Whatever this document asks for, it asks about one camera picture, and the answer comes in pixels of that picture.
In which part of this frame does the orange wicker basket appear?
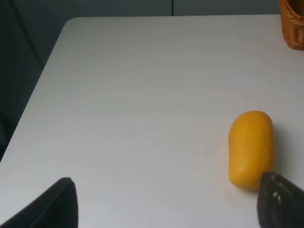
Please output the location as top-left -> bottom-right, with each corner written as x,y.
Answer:
279,0 -> 304,50

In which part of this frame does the yellow mango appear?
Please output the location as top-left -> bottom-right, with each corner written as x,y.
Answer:
228,111 -> 276,191

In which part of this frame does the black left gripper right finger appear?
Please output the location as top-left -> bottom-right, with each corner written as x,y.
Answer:
257,172 -> 304,228

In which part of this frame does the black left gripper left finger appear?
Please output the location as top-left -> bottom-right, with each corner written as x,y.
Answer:
1,177 -> 79,228

